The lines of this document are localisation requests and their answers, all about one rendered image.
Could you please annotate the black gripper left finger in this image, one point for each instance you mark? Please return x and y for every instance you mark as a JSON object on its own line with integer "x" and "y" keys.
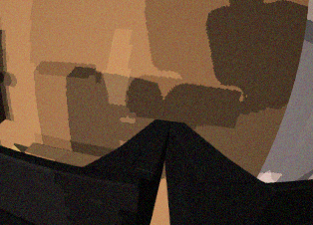
{"x": 120, "y": 188}

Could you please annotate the tan square block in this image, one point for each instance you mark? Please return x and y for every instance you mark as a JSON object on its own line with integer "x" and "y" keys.
{"x": 18, "y": 147}

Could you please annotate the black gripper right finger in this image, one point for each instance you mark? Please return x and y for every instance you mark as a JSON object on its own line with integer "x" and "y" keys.
{"x": 205, "y": 188}

